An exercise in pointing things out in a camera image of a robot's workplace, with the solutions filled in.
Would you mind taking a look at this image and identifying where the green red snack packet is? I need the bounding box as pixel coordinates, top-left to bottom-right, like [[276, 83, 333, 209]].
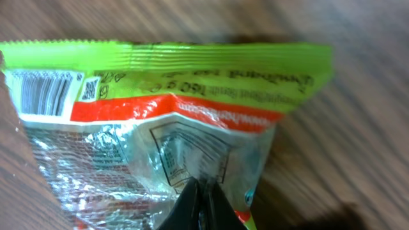
[[1, 40, 333, 229]]

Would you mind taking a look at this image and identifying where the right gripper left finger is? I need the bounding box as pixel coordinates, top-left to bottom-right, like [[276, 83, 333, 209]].
[[158, 178, 200, 230]]

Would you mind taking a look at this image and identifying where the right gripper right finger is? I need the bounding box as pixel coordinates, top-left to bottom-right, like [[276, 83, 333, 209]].
[[204, 183, 247, 230]]

